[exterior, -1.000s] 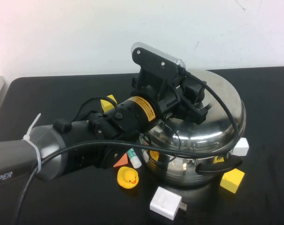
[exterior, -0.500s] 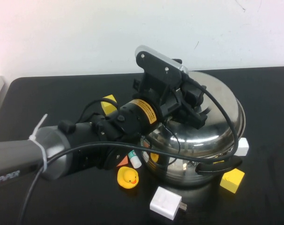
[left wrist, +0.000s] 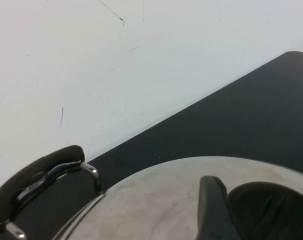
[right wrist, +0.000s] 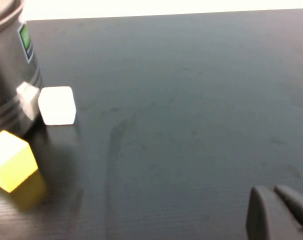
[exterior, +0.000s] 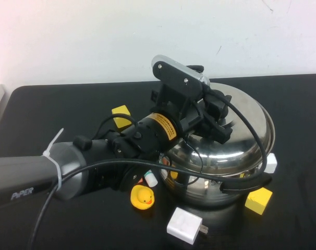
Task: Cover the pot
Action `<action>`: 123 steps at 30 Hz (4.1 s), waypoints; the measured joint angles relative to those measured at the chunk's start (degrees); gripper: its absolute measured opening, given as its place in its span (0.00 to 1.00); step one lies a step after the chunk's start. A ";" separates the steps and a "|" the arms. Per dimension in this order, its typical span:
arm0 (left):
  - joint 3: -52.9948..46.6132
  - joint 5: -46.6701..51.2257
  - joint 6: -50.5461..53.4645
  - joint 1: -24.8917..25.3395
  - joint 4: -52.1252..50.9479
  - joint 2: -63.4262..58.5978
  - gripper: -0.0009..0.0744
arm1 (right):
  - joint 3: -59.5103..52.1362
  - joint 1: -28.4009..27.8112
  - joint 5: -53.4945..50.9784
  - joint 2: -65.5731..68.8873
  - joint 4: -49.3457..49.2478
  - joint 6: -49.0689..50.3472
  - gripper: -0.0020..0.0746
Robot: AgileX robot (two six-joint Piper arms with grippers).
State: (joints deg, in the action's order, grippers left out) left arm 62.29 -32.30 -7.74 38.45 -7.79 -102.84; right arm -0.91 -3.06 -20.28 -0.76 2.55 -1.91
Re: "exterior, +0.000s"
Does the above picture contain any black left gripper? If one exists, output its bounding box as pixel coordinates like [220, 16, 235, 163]
[150, 87, 233, 145]

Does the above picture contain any steel lid with black knob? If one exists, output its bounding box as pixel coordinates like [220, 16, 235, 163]
[168, 82, 276, 178]

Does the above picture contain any stainless steel cooking pot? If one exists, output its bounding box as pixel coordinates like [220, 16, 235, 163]
[157, 64, 276, 208]

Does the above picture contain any white cube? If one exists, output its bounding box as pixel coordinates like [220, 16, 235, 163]
[264, 152, 278, 174]

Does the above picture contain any white green glue stick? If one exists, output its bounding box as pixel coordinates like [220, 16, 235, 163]
[144, 169, 159, 188]

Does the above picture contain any yellow wooden cube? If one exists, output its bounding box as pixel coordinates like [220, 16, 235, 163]
[244, 186, 274, 216]
[111, 104, 132, 129]

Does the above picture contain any yellow rubber duck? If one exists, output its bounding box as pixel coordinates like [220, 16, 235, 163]
[130, 184, 156, 210]

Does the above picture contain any white plug charger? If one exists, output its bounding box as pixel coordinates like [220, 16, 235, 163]
[166, 206, 209, 245]

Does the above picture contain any white zip tie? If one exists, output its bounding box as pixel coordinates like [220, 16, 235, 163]
[42, 128, 65, 191]

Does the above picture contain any black camera cable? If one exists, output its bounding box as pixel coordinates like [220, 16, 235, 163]
[27, 88, 269, 250]

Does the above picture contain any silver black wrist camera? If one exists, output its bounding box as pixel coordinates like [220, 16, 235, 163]
[151, 54, 211, 103]

